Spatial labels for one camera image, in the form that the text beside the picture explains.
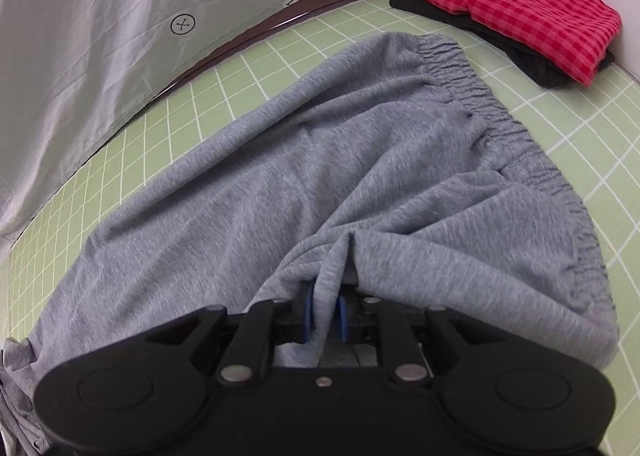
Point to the grey jersey shorts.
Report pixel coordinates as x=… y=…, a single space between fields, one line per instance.
x=350 y=176

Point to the red checked folded shirt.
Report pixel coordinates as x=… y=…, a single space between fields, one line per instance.
x=525 y=11

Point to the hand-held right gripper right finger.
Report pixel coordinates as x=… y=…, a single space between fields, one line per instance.
x=343 y=318

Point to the dark brown bed rail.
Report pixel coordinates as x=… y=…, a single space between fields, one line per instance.
x=240 y=34

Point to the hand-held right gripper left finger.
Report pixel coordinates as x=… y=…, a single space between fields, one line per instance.
x=306 y=313

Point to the black folded garment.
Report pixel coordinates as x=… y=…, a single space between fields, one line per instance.
x=545 y=71

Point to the white carrot print curtain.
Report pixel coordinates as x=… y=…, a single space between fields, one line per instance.
x=100 y=61

